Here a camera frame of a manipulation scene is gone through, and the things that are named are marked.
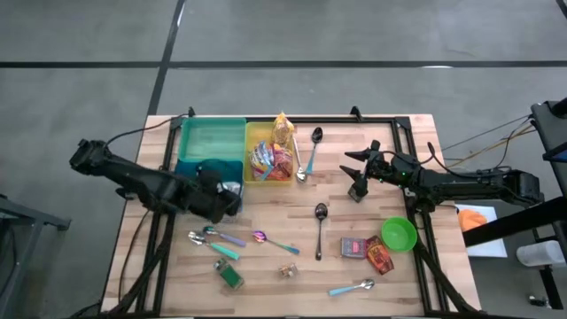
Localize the yellow plastic bin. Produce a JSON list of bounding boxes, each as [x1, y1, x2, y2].
[[243, 121, 296, 187]]

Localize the ramen noodle packet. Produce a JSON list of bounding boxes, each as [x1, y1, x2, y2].
[[247, 140, 276, 182]]

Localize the grey metal table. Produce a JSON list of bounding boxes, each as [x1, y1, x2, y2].
[[0, 193, 73, 319]]

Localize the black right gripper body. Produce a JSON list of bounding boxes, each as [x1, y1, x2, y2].
[[353, 139, 402, 198]]

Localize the spoon with purple handle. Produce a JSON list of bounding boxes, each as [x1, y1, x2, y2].
[[202, 225, 247, 248]]

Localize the black equipment stand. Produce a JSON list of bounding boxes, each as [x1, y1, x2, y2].
[[462, 97, 567, 311]]

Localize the spoon with light-blue handle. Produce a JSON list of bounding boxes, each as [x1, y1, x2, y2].
[[328, 277, 376, 297]]

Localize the white paper sheet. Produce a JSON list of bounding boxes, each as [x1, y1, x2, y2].
[[454, 203, 509, 259]]

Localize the black spoon blue handle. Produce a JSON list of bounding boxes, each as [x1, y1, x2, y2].
[[305, 127, 324, 175]]

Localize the white plastic container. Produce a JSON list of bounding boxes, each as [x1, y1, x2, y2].
[[516, 239, 567, 268]]

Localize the black metal spoon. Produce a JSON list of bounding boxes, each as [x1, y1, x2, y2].
[[314, 202, 330, 261]]

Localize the red snack packet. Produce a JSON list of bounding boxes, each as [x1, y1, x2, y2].
[[268, 144, 294, 182]]

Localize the black table frame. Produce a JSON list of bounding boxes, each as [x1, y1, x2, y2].
[[105, 105, 482, 319]]

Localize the spoon with green handle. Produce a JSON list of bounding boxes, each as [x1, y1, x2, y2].
[[188, 230, 241, 261]]

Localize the orange cloth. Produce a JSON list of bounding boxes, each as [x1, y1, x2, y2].
[[458, 208, 488, 233]]

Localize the dark teal plastic bin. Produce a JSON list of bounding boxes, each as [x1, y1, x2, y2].
[[173, 159, 245, 214]]

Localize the white-lidded glass jar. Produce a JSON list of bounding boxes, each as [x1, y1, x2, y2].
[[220, 180, 244, 197]]

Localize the orange snack packet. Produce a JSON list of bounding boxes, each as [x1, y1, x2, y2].
[[365, 235, 395, 276]]

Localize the green plastic bowl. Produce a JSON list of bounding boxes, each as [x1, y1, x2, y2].
[[381, 216, 418, 253]]

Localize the dark green tin box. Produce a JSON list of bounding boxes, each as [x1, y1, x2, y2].
[[347, 183, 369, 204]]

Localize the rainbow iridescent spoon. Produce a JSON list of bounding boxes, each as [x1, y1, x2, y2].
[[252, 230, 301, 256]]

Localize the patterned red spice tin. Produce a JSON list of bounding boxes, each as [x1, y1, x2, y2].
[[340, 237, 369, 260]]

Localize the green plastic bin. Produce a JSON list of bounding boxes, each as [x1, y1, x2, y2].
[[177, 116, 247, 163]]

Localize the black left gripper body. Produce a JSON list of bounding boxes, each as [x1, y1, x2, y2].
[[188, 170, 232, 225]]

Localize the silver metal spoon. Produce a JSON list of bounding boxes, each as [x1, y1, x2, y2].
[[292, 136, 307, 183]]

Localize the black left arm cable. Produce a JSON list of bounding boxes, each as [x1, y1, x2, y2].
[[102, 113, 192, 147]]

